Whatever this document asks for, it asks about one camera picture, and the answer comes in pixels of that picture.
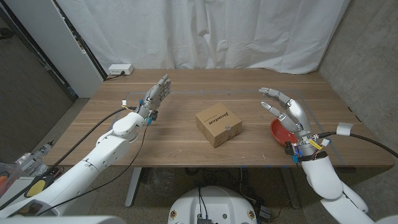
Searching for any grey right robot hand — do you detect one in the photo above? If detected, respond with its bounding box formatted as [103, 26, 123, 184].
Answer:
[258, 87, 312, 141]

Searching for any thin black cable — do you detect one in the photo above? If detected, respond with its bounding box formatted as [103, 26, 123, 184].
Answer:
[37, 123, 149, 217]

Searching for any small grey floor box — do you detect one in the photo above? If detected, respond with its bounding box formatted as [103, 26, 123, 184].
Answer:
[258, 205, 273, 222]

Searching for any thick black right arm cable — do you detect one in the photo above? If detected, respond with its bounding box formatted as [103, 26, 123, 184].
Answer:
[312, 131, 398, 158]

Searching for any black floor cable bundle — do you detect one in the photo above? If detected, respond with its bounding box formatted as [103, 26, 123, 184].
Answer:
[183, 167, 259, 203]

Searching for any white power strip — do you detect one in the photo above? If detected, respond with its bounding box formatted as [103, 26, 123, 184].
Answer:
[108, 63, 135, 76]

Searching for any white robot shoulder shell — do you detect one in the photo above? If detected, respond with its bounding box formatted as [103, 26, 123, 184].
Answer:
[0, 215, 127, 224]

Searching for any brown cardboard box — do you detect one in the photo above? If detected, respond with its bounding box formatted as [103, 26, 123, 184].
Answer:
[195, 102, 243, 149]

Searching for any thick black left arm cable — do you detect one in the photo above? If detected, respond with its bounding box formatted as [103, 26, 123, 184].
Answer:
[0, 106, 137, 211]

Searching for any clear plastic tool clutter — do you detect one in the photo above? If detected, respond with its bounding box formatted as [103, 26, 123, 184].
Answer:
[15, 141, 55, 175]

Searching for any clear plastic container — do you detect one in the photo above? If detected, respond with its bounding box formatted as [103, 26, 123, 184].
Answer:
[0, 163, 23, 197]

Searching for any white cabinet panel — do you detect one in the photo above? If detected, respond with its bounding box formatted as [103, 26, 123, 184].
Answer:
[2, 0, 105, 99]

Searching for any black power strip cord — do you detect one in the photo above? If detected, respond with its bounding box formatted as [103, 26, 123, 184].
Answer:
[104, 72, 126, 82]

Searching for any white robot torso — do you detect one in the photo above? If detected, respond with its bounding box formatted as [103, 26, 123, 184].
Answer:
[167, 185, 258, 224]

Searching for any white cable tag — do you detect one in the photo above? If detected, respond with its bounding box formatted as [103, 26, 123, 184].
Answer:
[336, 122, 354, 136]

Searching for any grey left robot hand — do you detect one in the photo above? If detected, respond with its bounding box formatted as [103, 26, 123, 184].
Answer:
[136, 73, 172, 118]

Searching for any yellow and black pedal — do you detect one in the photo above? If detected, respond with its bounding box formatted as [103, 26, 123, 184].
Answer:
[24, 179, 48, 198]

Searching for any red bowl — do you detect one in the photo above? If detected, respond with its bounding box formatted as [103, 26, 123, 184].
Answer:
[269, 118, 299, 147]

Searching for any white curtain backdrop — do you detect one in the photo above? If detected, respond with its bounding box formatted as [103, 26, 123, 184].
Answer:
[55, 0, 351, 75]

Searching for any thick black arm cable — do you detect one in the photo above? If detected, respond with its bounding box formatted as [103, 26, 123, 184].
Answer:
[312, 131, 398, 158]
[0, 106, 137, 211]

